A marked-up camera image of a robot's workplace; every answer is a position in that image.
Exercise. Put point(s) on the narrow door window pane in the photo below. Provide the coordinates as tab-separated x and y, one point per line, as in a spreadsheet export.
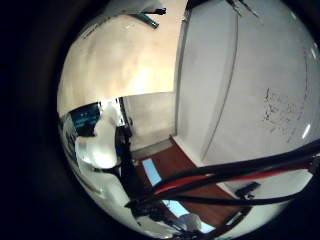
151	171

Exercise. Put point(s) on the black wall fixture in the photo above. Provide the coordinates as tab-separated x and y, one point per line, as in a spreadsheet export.
248	189

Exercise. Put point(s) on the white whiteboard wall panel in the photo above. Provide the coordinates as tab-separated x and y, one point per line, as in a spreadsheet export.
266	66

